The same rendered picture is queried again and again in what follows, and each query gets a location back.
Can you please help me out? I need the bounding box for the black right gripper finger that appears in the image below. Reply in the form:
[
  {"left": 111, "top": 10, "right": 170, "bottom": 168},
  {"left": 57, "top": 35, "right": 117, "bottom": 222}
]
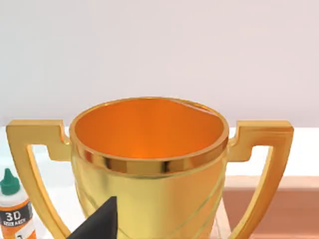
[{"left": 68, "top": 196, "right": 118, "bottom": 239}]

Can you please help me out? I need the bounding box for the gold trophy cup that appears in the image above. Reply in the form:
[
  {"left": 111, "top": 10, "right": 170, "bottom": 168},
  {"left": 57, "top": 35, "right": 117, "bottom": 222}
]
[{"left": 6, "top": 96, "right": 295, "bottom": 239}]

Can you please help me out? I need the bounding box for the white bottle with green cap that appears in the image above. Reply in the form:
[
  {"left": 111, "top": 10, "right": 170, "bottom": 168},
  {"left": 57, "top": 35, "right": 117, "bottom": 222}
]
[{"left": 0, "top": 168, "right": 38, "bottom": 239}]

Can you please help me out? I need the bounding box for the shallow salmon-coloured box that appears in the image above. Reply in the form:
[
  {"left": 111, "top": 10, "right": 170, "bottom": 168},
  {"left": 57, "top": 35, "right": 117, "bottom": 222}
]
[{"left": 221, "top": 175, "right": 319, "bottom": 239}]

